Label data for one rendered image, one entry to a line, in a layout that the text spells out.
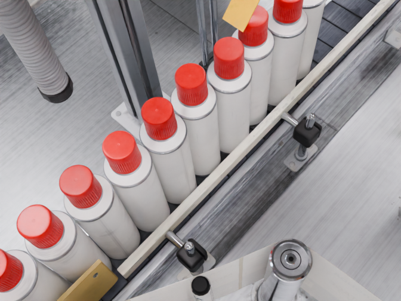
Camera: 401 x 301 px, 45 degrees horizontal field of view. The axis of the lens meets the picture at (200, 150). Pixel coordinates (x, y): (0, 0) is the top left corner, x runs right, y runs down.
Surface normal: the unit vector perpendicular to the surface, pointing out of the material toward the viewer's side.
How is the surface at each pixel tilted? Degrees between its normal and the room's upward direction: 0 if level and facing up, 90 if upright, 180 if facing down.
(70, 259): 90
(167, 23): 0
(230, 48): 3
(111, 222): 90
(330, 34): 0
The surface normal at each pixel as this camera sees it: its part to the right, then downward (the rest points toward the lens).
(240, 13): -0.54, 0.18
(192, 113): -0.03, 0.26
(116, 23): 0.73, 0.59
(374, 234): -0.07, -0.44
